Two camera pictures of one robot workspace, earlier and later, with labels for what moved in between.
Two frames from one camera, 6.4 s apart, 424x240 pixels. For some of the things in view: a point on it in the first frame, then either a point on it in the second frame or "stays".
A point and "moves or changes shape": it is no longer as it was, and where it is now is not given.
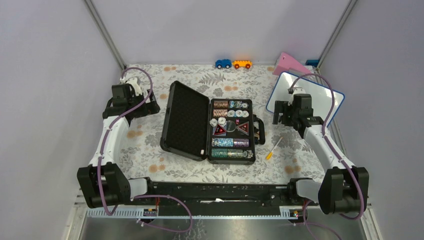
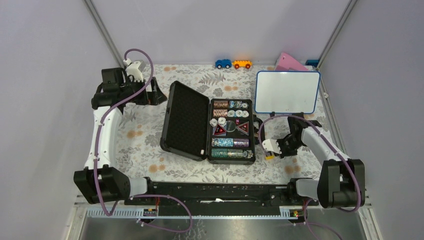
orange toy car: (242, 63) stays
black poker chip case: (218, 131) stays
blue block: (312, 62) stays
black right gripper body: (288, 117) to (289, 147)
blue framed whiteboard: (321, 97) moves or changes shape
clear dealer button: (231, 126) stays
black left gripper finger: (152, 96) to (155, 86)
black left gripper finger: (152, 107) to (157, 99)
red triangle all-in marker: (219, 130) stays
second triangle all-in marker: (244, 127) stays
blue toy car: (222, 63) stays
